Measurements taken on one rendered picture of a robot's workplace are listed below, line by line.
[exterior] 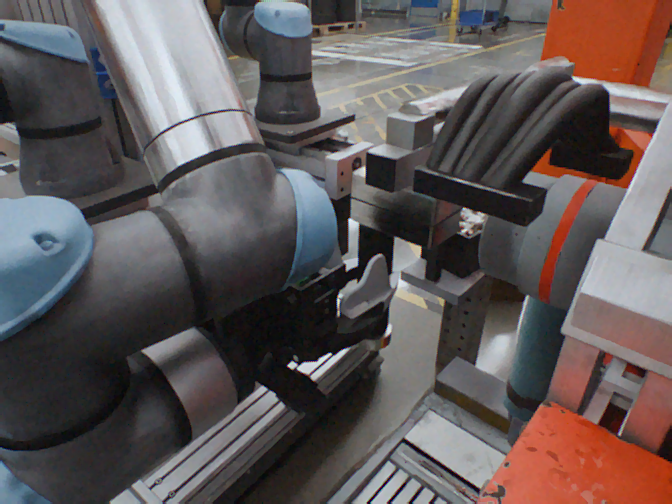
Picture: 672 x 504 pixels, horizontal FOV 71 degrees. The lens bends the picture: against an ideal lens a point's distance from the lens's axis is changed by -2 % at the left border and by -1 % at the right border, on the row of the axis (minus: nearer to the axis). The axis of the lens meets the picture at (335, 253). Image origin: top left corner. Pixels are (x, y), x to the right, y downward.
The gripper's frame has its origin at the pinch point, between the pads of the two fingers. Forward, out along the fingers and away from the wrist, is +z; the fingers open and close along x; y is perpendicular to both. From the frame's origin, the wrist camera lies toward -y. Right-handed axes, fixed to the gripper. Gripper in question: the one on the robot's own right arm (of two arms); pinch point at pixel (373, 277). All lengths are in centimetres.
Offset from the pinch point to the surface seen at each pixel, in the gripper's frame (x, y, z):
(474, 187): -11.5, 14.7, -4.7
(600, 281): -21.2, 13.6, -9.3
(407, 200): -4.8, 10.9, -2.4
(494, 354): 16, -83, 91
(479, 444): 1, -75, 49
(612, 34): -2, 19, 60
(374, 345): -1.6, -7.4, -1.4
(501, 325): 20, -83, 107
